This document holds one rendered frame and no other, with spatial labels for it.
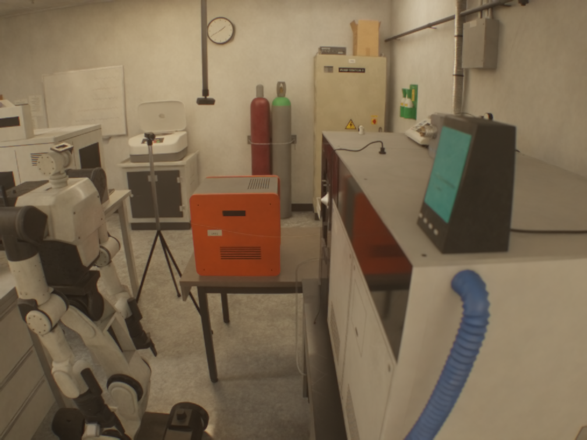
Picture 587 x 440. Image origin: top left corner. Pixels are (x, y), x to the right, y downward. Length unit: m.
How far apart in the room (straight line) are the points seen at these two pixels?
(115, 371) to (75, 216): 0.61
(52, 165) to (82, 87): 4.25
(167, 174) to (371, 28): 2.78
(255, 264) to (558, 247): 1.56
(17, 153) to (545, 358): 2.31
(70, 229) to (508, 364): 1.11
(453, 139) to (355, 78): 4.01
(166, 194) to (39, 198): 3.36
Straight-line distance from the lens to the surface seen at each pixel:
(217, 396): 2.33
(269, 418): 2.19
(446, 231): 0.50
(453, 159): 0.52
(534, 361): 0.68
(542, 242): 0.62
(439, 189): 0.54
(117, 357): 1.48
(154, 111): 4.89
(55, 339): 1.27
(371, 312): 0.72
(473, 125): 0.49
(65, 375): 1.30
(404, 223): 0.60
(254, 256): 1.93
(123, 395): 1.53
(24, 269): 1.16
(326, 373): 1.35
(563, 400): 0.81
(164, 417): 2.04
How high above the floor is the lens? 1.64
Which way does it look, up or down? 20 degrees down
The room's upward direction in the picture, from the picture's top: straight up
